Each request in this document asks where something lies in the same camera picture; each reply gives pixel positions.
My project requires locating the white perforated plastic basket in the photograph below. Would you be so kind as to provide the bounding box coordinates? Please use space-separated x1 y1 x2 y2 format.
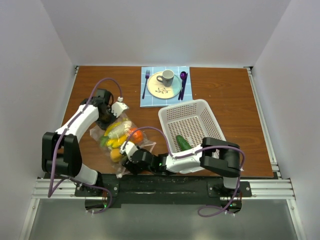
158 99 226 153

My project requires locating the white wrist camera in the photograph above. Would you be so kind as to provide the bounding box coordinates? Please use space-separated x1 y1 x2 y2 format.
119 141 138 160
111 96 129 118

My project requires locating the purple plastic knife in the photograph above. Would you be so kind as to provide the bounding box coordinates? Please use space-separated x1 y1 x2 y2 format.
178 79 187 100

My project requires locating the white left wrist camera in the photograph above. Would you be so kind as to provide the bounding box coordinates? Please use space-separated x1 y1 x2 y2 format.
111 96 129 118

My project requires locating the orange fake orange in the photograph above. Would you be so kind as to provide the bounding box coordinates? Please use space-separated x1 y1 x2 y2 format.
110 148 123 163

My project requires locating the clear zip top bag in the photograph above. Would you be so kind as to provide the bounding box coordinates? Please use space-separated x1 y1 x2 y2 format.
89 111 157 179

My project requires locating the grey ceramic mug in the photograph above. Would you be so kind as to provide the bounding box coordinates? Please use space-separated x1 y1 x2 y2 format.
156 69 175 87

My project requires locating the orange felt fake food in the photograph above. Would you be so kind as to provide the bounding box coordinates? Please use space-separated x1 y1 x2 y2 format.
130 130 144 144

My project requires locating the dark green felt cucumber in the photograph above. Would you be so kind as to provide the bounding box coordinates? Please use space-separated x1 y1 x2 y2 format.
175 135 192 151

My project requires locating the yellow felt fake food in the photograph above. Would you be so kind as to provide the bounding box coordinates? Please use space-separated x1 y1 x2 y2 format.
117 135 128 146

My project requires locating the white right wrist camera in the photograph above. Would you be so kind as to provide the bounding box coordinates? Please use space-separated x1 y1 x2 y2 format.
119 141 138 160

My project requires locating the small yellow banana bunch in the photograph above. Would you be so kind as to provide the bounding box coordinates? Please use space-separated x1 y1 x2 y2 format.
105 138 119 149

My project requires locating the cream and teal plate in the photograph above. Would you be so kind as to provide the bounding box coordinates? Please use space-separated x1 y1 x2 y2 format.
147 71 182 100

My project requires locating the purple plastic spoon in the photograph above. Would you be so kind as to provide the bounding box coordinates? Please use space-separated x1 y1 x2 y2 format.
179 71 188 81

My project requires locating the purple plastic fork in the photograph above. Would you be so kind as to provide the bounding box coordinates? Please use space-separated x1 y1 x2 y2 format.
142 69 150 99

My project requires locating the yellow fake banana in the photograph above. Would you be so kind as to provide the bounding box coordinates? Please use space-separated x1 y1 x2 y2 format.
104 121 121 137

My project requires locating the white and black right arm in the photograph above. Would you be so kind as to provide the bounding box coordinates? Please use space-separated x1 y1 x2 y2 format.
120 137 245 197

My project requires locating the pale white-green fake vegetable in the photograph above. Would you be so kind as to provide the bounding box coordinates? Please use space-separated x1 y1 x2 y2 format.
107 120 132 139

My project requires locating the aluminium frame rail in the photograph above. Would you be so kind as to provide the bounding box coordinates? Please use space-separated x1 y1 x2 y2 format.
31 179 296 200

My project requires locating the blue checkered placemat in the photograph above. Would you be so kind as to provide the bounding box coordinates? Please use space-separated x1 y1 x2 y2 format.
139 65 194 108

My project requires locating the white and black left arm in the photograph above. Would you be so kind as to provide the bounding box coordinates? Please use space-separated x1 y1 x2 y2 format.
41 89 116 197

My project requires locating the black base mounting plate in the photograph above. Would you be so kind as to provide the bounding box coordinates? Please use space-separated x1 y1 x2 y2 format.
74 173 252 209

